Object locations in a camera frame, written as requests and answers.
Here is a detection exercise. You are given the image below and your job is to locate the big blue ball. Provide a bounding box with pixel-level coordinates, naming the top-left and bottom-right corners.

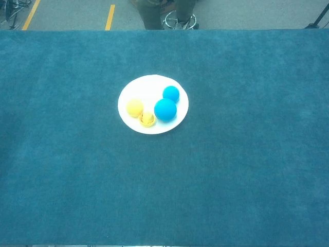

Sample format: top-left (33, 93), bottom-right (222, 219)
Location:
top-left (154, 98), bottom-right (177, 121)

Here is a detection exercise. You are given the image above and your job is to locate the yellow fluted cup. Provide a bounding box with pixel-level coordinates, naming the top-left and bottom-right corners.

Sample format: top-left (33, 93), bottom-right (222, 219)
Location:
top-left (138, 112), bottom-right (157, 128)

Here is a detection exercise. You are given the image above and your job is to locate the small yellow orange toy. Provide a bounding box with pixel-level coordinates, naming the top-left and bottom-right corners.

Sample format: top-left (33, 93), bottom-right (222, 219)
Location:
top-left (141, 112), bottom-right (155, 125)

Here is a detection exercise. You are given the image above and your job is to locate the small blue ball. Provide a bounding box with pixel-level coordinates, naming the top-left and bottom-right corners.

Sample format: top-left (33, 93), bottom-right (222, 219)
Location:
top-left (162, 85), bottom-right (180, 103)

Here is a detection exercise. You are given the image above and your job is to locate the big yellow ball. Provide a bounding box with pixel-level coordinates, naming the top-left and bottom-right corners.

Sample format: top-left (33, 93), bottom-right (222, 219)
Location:
top-left (125, 99), bottom-right (144, 118)

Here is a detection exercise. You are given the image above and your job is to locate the white round plate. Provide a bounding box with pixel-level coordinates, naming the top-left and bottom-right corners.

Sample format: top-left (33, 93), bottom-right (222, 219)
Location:
top-left (117, 74), bottom-right (190, 135)

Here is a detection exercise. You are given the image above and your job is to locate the teal table cloth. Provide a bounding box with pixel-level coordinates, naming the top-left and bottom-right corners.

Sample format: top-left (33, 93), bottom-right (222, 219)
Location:
top-left (0, 29), bottom-right (329, 246)

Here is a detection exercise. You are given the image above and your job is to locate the chrome stool base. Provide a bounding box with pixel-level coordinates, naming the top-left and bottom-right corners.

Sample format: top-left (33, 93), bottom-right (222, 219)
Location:
top-left (162, 10), bottom-right (200, 30)

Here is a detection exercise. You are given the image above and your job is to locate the person in olive trousers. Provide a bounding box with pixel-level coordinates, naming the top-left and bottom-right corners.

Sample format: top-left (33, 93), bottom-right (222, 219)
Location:
top-left (136, 0), bottom-right (200, 30)

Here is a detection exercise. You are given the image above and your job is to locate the black tripod stand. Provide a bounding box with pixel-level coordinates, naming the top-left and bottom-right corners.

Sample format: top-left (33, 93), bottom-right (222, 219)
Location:
top-left (304, 2), bottom-right (329, 29)

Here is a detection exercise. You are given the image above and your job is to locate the dark metal wheeled frame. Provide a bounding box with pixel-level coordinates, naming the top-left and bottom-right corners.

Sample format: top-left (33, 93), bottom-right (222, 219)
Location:
top-left (0, 0), bottom-right (33, 29)

